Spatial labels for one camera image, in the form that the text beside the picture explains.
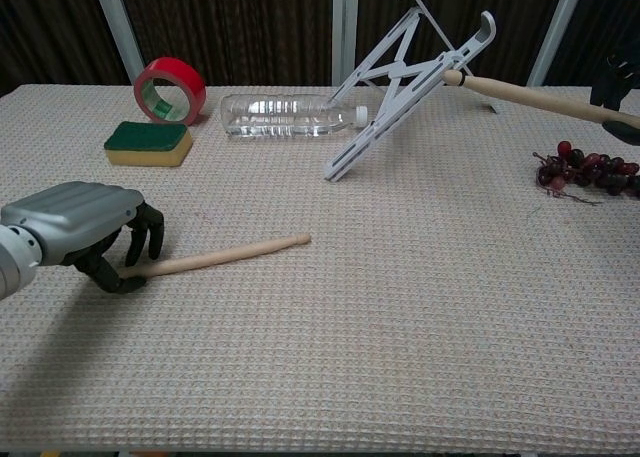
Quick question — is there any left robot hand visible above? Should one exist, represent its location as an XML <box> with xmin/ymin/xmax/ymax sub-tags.
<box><xmin>0</xmin><ymin>181</ymin><xmax>165</xmax><ymax>294</ymax></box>

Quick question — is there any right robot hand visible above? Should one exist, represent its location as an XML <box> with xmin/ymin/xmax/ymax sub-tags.
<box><xmin>589</xmin><ymin>54</ymin><xmax>640</xmax><ymax>147</ymax></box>

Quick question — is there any wooden drumstick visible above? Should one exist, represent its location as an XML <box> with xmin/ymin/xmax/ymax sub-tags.
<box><xmin>442</xmin><ymin>69</ymin><xmax>640</xmax><ymax>128</ymax></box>
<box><xmin>119</xmin><ymin>232</ymin><xmax>312</xmax><ymax>280</ymax></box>

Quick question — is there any dark red grape bunch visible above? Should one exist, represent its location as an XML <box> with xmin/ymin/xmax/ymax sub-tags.
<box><xmin>532</xmin><ymin>140</ymin><xmax>640</xmax><ymax>207</ymax></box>

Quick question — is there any green and yellow sponge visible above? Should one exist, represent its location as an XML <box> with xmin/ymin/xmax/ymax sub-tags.
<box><xmin>103</xmin><ymin>121</ymin><xmax>195</xmax><ymax>168</ymax></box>

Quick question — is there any red tape roll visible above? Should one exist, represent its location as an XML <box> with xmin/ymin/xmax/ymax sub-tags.
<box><xmin>133</xmin><ymin>56</ymin><xmax>207</xmax><ymax>127</ymax></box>

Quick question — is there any white folding laptop stand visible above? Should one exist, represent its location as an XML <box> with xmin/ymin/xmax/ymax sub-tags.
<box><xmin>323</xmin><ymin>0</ymin><xmax>501</xmax><ymax>183</ymax></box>

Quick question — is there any clear plastic water bottle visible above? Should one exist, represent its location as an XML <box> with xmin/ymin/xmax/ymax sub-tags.
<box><xmin>220</xmin><ymin>93</ymin><xmax>370</xmax><ymax>140</ymax></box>

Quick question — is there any beige waffle tablecloth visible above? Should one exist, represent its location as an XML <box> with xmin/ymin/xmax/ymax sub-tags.
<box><xmin>0</xmin><ymin>83</ymin><xmax>640</xmax><ymax>454</ymax></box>

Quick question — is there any white metal frame post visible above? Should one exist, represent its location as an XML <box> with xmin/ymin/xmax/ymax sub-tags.
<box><xmin>90</xmin><ymin>0</ymin><xmax>146</xmax><ymax>84</ymax></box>
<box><xmin>331</xmin><ymin>0</ymin><xmax>361</xmax><ymax>87</ymax></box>
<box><xmin>526</xmin><ymin>0</ymin><xmax>589</xmax><ymax>88</ymax></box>

